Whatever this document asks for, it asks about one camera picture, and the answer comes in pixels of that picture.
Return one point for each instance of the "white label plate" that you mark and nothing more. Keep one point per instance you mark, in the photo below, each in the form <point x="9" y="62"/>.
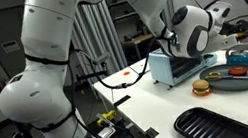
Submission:
<point x="105" y="134"/>

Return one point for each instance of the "grey round plate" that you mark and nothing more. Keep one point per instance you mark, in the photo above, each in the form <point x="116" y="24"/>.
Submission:
<point x="231" y="85"/>

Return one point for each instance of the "teal toy kettle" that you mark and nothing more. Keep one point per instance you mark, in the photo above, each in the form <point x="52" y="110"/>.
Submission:
<point x="240" y="58"/>

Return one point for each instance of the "toy burger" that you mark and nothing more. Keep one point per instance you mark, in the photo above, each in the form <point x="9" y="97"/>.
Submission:
<point x="200" y="87"/>

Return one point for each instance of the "wooden table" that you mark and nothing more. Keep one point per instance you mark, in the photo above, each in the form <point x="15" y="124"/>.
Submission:
<point x="136" y="40"/>

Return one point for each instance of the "white pleated curtain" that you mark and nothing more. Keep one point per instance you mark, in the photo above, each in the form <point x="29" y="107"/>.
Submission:
<point x="104" y="31"/>

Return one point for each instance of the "grey toy knife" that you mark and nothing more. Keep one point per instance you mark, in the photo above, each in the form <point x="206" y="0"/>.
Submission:
<point x="243" y="77"/>

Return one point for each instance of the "small orange disc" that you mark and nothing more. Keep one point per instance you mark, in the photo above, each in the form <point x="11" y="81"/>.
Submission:
<point x="126" y="73"/>

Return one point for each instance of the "black stand with grey clamp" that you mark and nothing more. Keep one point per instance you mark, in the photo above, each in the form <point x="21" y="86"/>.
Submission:
<point x="101" y="58"/>

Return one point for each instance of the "black ribbed tray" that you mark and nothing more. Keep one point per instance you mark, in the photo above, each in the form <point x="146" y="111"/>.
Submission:
<point x="208" y="126"/>

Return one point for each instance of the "black tape strip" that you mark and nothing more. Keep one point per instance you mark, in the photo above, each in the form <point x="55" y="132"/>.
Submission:
<point x="152" y="132"/>
<point x="122" y="100"/>

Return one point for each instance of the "light blue toaster oven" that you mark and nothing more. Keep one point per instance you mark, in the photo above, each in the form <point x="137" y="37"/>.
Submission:
<point x="161" y="69"/>

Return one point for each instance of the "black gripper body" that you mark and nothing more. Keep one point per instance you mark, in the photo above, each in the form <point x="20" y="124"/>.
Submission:
<point x="237" y="27"/>

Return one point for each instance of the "yellow clamp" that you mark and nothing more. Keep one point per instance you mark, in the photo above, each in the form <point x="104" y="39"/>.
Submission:
<point x="106" y="116"/>

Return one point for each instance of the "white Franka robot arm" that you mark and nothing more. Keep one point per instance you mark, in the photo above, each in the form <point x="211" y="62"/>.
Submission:
<point x="34" y="100"/>

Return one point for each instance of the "dark storage shelf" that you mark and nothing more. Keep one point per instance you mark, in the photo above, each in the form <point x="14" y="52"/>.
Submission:
<point x="122" y="16"/>

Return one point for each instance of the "red toy tomato slice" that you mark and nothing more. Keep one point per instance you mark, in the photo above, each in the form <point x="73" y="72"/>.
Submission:
<point x="237" y="71"/>

